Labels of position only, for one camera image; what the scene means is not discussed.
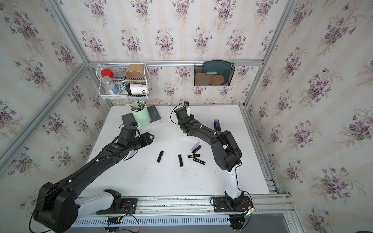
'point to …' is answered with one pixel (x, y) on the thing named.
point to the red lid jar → (107, 72)
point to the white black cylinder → (137, 89)
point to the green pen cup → (141, 112)
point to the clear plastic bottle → (106, 81)
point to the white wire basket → (123, 81)
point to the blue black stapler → (217, 125)
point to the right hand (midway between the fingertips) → (187, 115)
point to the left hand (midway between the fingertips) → (153, 139)
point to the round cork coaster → (216, 80)
